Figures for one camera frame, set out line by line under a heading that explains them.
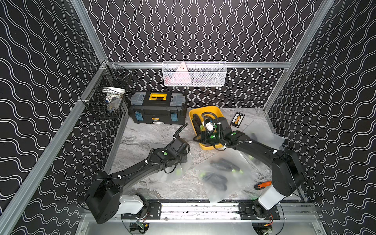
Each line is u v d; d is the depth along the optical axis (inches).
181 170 29.7
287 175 18.0
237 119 44.4
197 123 43.1
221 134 26.6
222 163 35.2
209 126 31.4
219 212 30.2
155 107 39.7
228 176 33.5
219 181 31.9
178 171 31.3
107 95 35.0
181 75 35.4
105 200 16.0
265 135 40.8
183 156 29.7
